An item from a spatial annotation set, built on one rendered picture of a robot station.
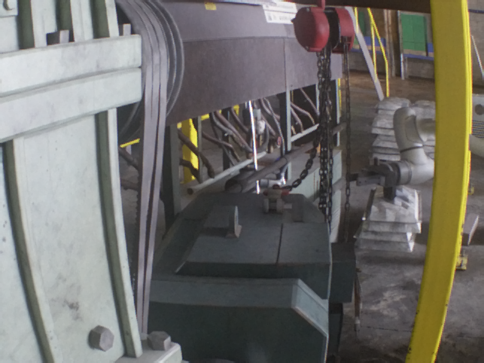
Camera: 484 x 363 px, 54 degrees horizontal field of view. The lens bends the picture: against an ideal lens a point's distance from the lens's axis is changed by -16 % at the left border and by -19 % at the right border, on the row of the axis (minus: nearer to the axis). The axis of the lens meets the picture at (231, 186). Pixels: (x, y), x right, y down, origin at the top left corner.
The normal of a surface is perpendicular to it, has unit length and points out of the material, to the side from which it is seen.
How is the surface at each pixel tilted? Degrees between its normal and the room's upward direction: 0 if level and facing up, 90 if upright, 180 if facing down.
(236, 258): 0
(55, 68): 90
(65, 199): 90
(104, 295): 90
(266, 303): 0
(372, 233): 66
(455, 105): 90
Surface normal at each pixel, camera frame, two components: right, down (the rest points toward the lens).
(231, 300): -0.03, -0.96
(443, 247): -0.45, 0.26
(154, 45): 0.87, -0.07
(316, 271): -0.13, 0.28
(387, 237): -0.41, -0.15
